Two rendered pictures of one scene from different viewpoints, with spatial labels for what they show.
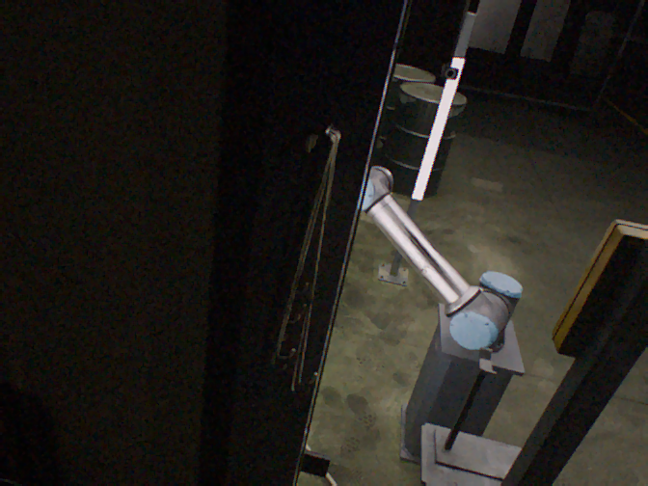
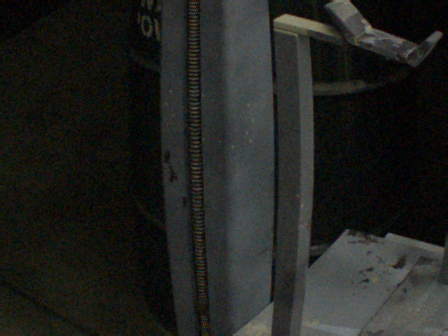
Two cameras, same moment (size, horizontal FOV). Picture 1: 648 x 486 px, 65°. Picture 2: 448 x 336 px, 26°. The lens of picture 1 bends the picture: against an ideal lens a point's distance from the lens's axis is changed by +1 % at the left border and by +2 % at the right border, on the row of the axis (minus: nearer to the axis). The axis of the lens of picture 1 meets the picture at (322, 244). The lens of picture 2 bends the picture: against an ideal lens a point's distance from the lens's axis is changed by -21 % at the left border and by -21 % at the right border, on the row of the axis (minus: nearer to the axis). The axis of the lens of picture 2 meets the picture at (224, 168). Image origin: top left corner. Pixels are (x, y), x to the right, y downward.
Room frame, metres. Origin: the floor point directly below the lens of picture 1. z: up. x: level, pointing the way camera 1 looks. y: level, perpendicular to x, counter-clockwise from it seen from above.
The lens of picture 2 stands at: (1.05, -1.15, 1.32)
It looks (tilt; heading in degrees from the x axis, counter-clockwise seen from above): 29 degrees down; 119
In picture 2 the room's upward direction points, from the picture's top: 1 degrees counter-clockwise
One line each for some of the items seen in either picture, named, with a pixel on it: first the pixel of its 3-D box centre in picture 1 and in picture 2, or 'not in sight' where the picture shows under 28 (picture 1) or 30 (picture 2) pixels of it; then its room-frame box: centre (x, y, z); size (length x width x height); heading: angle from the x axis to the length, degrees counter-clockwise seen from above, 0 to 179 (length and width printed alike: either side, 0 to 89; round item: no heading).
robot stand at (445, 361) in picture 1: (454, 391); not in sight; (1.56, -0.67, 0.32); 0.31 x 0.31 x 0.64; 86
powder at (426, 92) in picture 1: (432, 94); not in sight; (4.37, -0.66, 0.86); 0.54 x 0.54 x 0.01
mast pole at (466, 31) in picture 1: (426, 164); not in sight; (2.84, -0.51, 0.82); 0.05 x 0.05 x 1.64; 86
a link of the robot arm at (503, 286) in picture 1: (495, 299); not in sight; (1.56, -0.67, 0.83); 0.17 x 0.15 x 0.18; 151
